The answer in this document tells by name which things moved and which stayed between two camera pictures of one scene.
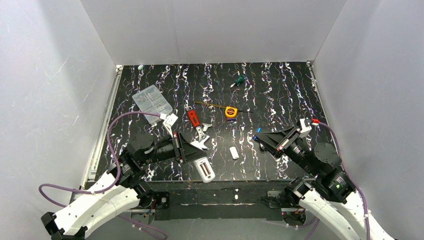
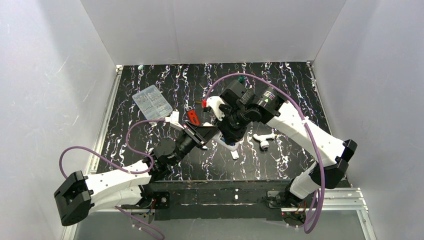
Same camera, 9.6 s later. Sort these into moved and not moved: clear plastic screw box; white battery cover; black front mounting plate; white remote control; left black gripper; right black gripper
Moved: white remote control; left black gripper; right black gripper
Not moved: white battery cover; black front mounting plate; clear plastic screw box
